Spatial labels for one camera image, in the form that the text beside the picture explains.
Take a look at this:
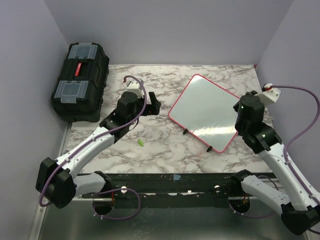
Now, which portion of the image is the green marker cap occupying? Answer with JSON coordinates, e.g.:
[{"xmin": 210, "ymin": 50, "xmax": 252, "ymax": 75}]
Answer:
[{"xmin": 137, "ymin": 139, "xmax": 144, "ymax": 147}]

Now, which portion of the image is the pink-framed whiteboard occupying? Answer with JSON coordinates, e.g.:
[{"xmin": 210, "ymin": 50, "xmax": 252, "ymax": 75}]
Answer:
[{"xmin": 168, "ymin": 74, "xmax": 240, "ymax": 153}]

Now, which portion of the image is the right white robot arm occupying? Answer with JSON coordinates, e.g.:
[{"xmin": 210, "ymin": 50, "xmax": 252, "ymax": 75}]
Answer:
[{"xmin": 230, "ymin": 89, "xmax": 320, "ymax": 236}]

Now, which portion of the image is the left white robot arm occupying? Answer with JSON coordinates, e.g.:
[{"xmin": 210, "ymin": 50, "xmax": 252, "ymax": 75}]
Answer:
[{"xmin": 35, "ymin": 91, "xmax": 161, "ymax": 209}]

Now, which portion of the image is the black plastic toolbox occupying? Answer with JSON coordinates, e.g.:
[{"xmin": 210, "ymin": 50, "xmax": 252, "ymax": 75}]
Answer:
[{"xmin": 51, "ymin": 42, "xmax": 110, "ymax": 123}]

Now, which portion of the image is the blue tape piece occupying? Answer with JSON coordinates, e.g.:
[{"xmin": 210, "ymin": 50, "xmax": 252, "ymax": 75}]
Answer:
[{"xmin": 172, "ymin": 174, "xmax": 181, "ymax": 181}]

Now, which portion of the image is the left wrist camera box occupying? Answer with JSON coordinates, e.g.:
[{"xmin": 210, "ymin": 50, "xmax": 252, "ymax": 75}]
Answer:
[{"xmin": 126, "ymin": 80, "xmax": 144, "ymax": 98}]

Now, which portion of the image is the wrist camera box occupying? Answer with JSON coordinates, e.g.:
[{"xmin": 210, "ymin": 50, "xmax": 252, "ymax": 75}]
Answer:
[
  {"xmin": 255, "ymin": 88, "xmax": 281, "ymax": 105},
  {"xmin": 126, "ymin": 80, "xmax": 144, "ymax": 98}
]

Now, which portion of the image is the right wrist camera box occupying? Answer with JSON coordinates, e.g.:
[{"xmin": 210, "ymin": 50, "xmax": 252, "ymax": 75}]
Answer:
[{"xmin": 255, "ymin": 88, "xmax": 281, "ymax": 105}]

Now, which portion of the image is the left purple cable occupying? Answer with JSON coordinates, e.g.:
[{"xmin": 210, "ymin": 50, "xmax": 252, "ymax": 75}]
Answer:
[{"xmin": 39, "ymin": 75, "xmax": 147, "ymax": 221}]

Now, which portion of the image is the purple cable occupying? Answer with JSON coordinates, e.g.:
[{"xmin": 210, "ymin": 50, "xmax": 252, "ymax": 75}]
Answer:
[
  {"xmin": 228, "ymin": 84, "xmax": 320, "ymax": 235},
  {"xmin": 39, "ymin": 75, "xmax": 147, "ymax": 221}
]

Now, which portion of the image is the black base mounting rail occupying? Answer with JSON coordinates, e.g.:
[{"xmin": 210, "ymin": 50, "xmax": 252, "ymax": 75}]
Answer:
[{"xmin": 81, "ymin": 173, "xmax": 248, "ymax": 215}]

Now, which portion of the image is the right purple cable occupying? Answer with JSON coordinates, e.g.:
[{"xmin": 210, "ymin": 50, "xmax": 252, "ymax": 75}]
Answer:
[{"xmin": 228, "ymin": 84, "xmax": 320, "ymax": 235}]

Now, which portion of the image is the aluminium extrusion frame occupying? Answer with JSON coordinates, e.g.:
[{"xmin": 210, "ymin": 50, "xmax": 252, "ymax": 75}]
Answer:
[{"xmin": 28, "ymin": 122, "xmax": 95, "ymax": 240}]

